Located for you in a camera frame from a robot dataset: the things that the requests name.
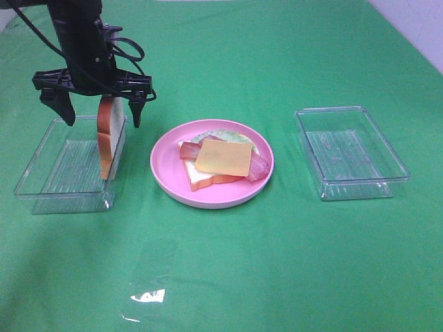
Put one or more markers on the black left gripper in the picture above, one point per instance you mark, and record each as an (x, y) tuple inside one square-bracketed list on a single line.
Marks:
[(98, 61)]

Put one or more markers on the toast bread slice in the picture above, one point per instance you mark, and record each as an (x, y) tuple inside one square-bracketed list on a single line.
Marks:
[(110, 119), (199, 180)]

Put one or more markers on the bacon strip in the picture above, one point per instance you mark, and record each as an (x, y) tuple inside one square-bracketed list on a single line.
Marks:
[(189, 150), (259, 167)]

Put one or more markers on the green lettuce leaf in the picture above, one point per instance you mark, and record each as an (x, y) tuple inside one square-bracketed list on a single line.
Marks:
[(227, 135)]

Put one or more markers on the yellow cheese slice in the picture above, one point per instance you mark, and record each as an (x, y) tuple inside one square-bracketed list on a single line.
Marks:
[(224, 157)]

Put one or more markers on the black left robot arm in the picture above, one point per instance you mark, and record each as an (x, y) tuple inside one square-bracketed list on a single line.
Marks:
[(84, 11)]

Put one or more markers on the left clear plastic tray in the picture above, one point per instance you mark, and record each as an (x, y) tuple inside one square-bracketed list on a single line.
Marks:
[(64, 173)]

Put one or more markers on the clear plastic tray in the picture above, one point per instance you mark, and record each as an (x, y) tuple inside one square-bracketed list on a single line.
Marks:
[(64, 173), (348, 155)]

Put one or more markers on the pink round plate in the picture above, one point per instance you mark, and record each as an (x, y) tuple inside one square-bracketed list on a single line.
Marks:
[(170, 174)]

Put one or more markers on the clear plastic film sheet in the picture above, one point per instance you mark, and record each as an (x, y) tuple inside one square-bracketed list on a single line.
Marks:
[(141, 309)]

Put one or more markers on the right clear plastic tray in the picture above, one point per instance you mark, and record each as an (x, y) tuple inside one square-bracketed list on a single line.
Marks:
[(348, 155)]

